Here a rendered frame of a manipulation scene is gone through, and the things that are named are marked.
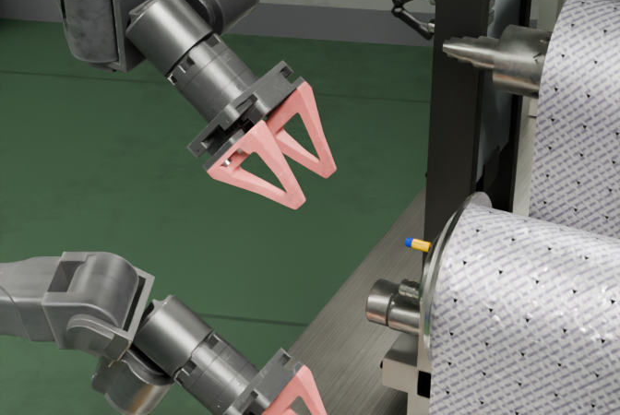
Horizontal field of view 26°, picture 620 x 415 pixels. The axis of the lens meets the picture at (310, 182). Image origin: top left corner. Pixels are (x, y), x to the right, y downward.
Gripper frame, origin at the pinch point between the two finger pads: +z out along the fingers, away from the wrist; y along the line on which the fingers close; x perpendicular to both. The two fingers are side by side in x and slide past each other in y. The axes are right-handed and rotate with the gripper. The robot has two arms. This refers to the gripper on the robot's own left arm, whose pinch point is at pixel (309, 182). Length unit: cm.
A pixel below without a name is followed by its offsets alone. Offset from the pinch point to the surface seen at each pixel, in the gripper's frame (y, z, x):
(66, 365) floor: -105, -2, -171
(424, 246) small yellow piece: -6.0, 11.2, -0.3
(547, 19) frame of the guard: -97, 9, -22
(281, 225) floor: -179, 9, -160
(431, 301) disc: 6.7, 13.0, 6.1
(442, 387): 5.9, 19.4, 0.1
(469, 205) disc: -0.4, 9.9, 9.9
